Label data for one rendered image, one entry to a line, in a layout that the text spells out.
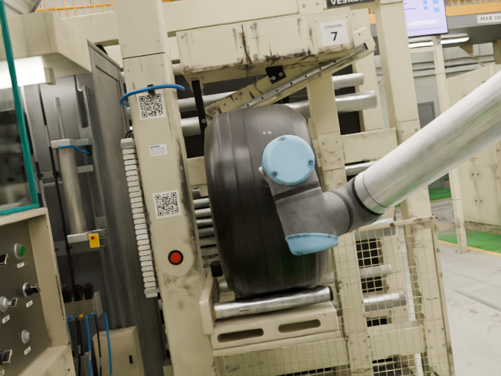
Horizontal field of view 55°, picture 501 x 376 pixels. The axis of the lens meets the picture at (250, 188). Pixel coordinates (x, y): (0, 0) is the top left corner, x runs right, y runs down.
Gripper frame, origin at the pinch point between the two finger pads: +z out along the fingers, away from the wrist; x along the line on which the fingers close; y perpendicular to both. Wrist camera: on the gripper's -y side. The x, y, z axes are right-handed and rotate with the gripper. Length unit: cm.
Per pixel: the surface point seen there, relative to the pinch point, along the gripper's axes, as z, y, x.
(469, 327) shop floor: 208, -100, -127
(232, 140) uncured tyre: 6.0, 13.6, 9.9
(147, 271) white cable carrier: 24, -19, 41
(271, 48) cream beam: 42, 49, -7
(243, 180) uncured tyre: 1.4, 2.5, 8.5
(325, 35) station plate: 41, 51, -27
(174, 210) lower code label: 21.3, -1.9, 29.9
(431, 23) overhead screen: 369, 165, -208
